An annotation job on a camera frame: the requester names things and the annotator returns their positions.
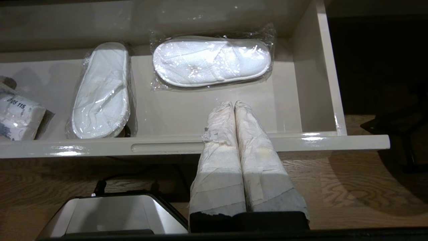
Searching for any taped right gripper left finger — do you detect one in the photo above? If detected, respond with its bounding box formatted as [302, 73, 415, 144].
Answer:
[189, 101, 247, 232]

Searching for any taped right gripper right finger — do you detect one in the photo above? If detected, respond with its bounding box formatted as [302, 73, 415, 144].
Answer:
[235, 100, 310, 231]

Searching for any white cabinet drawer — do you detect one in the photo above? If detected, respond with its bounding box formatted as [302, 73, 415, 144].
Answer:
[0, 0, 391, 160]

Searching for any white blue tissue pack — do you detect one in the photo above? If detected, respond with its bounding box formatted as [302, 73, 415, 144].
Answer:
[0, 75, 48, 141]

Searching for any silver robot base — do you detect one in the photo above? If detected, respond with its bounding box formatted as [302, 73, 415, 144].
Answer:
[35, 191, 189, 240]

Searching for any white plastic-wrapped slipper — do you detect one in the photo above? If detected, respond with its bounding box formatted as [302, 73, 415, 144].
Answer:
[65, 42, 138, 140]
[149, 23, 277, 92]

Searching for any black metal stand frame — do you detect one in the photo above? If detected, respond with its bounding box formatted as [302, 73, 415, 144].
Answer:
[359, 107, 428, 174]

